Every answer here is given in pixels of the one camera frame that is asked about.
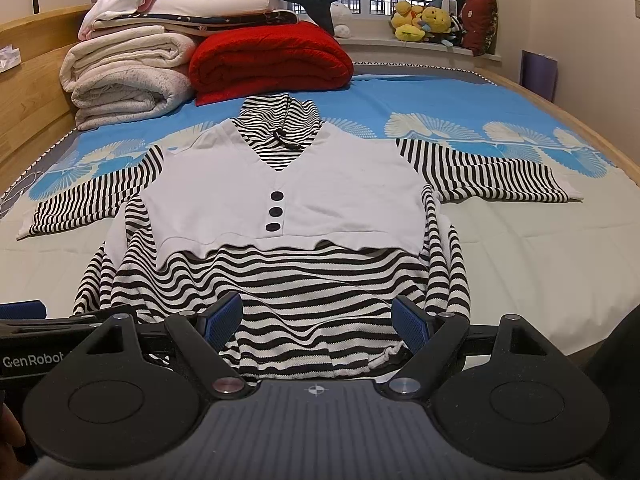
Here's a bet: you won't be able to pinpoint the striped white vest sweater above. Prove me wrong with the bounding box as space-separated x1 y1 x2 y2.
20 96 578 381

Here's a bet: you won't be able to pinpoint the left hand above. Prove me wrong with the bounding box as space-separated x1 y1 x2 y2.
0 403 28 480

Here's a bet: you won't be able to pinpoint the blue white patterned bedsheet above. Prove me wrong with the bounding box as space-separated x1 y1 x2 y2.
0 62 640 356

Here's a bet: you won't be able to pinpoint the cream folded quilt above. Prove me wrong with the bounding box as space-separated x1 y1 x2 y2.
60 25 196 131

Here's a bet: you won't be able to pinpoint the red folded blanket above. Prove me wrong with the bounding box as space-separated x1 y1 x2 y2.
189 22 354 105

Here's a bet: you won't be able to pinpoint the tissue box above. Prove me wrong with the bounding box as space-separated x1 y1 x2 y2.
0 44 22 73

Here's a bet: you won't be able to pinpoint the yellow plush toys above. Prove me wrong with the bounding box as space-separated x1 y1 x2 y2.
390 0 454 47

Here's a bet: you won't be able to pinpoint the white folded bedding stack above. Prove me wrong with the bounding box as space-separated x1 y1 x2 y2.
91 0 298 36

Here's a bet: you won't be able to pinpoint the pink white garment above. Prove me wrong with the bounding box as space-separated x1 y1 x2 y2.
77 0 153 41

